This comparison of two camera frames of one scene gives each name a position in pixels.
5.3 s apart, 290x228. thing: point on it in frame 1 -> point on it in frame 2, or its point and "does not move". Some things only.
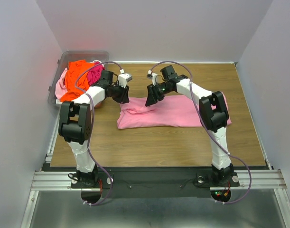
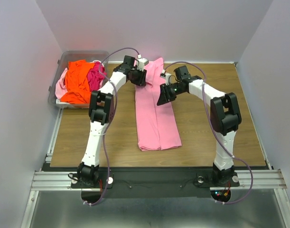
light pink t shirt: (60, 90) does not move
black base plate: (152, 183) does not move
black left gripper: (124, 97) -> (141, 81)
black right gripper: (153, 96) -> (164, 95)
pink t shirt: (169, 111) -> (157, 129)
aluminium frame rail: (247, 179) does not move
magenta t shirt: (93, 75) does not move
